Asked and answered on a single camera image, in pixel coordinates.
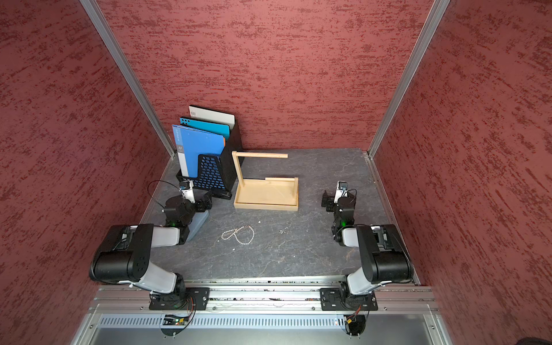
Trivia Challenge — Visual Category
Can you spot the pearl necklace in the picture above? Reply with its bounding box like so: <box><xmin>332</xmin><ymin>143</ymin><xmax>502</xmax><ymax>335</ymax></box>
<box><xmin>221</xmin><ymin>225</ymin><xmax>256</xmax><ymax>247</ymax></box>

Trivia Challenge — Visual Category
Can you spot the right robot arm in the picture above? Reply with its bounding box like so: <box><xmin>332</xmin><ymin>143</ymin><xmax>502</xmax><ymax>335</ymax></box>
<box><xmin>320</xmin><ymin>191</ymin><xmax>414</xmax><ymax>311</ymax></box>

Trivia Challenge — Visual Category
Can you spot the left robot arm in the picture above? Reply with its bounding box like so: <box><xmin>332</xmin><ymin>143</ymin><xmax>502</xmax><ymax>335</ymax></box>
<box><xmin>89</xmin><ymin>192</ymin><xmax>212</xmax><ymax>312</ymax></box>

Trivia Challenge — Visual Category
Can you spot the wooden jewelry display stand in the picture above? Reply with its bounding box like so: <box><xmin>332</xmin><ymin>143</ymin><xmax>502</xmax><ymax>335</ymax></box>
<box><xmin>231</xmin><ymin>151</ymin><xmax>299</xmax><ymax>211</ymax></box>

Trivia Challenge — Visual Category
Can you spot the black stapler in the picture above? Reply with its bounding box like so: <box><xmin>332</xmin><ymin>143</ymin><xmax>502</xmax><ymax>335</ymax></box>
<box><xmin>211</xmin><ymin>191</ymin><xmax>232</xmax><ymax>200</ymax></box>

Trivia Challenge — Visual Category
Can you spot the blue-grey glasses case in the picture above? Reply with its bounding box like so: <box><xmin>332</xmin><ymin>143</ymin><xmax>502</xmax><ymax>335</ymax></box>
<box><xmin>186</xmin><ymin>211</ymin><xmax>210</xmax><ymax>242</ymax></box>

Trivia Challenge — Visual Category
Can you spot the black mesh file organizer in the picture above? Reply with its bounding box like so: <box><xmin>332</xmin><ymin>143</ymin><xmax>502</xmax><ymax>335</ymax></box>
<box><xmin>176</xmin><ymin>124</ymin><xmax>242</xmax><ymax>193</ymax></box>

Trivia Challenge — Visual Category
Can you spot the teal folder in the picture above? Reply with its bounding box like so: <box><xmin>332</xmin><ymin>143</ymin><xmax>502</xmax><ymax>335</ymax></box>
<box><xmin>180</xmin><ymin>117</ymin><xmax>231</xmax><ymax>139</ymax></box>

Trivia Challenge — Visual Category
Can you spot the white folder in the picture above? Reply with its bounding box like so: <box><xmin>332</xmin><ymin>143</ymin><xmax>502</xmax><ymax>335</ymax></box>
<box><xmin>189</xmin><ymin>105</ymin><xmax>236</xmax><ymax>130</ymax></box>

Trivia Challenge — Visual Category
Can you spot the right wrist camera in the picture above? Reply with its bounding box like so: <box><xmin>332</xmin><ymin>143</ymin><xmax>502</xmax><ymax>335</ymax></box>
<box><xmin>333</xmin><ymin>181</ymin><xmax>348</xmax><ymax>204</ymax></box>

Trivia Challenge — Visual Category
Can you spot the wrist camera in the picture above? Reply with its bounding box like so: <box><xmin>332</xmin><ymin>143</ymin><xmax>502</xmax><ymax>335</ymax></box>
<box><xmin>179</xmin><ymin>180</ymin><xmax>196</xmax><ymax>204</ymax></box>
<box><xmin>333</xmin><ymin>181</ymin><xmax>348</xmax><ymax>204</ymax></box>

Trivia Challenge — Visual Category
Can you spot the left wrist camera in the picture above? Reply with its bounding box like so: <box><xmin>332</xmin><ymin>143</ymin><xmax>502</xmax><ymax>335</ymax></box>
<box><xmin>179</xmin><ymin>180</ymin><xmax>196</xmax><ymax>204</ymax></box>

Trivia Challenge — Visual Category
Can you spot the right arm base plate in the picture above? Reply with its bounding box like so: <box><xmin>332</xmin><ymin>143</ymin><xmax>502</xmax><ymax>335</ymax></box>
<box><xmin>319</xmin><ymin>288</ymin><xmax>378</xmax><ymax>311</ymax></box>

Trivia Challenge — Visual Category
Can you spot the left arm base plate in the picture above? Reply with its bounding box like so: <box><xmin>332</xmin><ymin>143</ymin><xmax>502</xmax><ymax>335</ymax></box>
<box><xmin>149</xmin><ymin>287</ymin><xmax>211</xmax><ymax>312</ymax></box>

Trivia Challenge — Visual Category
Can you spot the aluminium rail frame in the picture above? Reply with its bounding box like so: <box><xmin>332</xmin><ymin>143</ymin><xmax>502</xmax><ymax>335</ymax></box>
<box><xmin>73</xmin><ymin>276</ymin><xmax>451</xmax><ymax>344</ymax></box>

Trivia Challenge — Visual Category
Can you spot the left aluminium corner post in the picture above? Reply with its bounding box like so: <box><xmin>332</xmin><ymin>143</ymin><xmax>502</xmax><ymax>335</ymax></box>
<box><xmin>80</xmin><ymin>0</ymin><xmax>176</xmax><ymax>158</ymax></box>

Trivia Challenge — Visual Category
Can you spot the aluminium corner post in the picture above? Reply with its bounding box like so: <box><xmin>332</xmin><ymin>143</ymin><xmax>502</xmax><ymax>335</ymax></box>
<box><xmin>367</xmin><ymin>0</ymin><xmax>450</xmax><ymax>160</ymax></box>
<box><xmin>80</xmin><ymin>0</ymin><xmax>176</xmax><ymax>158</ymax></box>

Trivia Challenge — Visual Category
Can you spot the right aluminium corner post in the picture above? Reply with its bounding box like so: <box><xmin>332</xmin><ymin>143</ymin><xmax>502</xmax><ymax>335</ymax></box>
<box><xmin>367</xmin><ymin>0</ymin><xmax>450</xmax><ymax>160</ymax></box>

